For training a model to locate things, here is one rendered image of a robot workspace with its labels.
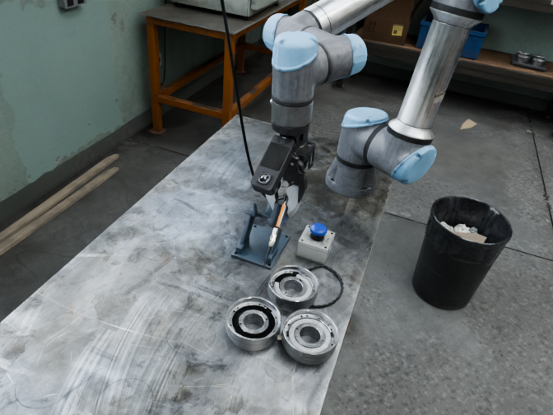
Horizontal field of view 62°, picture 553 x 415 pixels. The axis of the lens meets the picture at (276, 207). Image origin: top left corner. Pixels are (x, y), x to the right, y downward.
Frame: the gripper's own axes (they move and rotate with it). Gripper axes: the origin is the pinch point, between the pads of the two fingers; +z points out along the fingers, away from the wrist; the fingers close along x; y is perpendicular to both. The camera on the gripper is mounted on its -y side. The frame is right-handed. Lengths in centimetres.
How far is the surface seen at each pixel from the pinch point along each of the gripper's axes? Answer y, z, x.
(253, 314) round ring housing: -18.0, 12.0, -2.9
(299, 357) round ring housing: -22.5, 12.4, -14.6
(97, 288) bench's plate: -26.1, 12.4, 28.8
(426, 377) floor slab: 50, 100, -44
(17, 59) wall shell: 67, 17, 162
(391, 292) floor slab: 88, 100, -20
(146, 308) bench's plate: -25.3, 13.1, 17.1
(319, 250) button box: 5.2, 12.0, -7.7
